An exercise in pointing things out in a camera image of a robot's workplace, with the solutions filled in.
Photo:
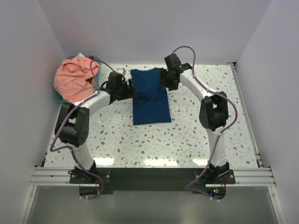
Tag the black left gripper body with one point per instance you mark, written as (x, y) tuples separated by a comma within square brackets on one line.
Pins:
[(130, 87)]

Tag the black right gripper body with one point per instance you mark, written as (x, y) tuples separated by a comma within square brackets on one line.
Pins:
[(163, 78)]

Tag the dark blue t shirt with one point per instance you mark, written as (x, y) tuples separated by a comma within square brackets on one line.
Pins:
[(151, 103)]

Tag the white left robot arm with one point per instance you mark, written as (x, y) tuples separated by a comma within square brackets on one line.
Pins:
[(72, 126)]

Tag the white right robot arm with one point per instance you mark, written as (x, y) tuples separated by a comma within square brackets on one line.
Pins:
[(213, 112)]

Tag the beige garment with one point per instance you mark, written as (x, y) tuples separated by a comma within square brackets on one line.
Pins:
[(93, 82)]

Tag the pink t shirt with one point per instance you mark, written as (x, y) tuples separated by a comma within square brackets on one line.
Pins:
[(72, 79)]

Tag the teal plastic laundry basket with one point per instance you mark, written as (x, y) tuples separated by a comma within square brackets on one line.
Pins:
[(57, 98)]

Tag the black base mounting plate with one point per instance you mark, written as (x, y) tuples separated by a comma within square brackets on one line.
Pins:
[(106, 181)]

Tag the aluminium frame rail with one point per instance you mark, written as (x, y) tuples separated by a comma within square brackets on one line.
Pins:
[(244, 177)]

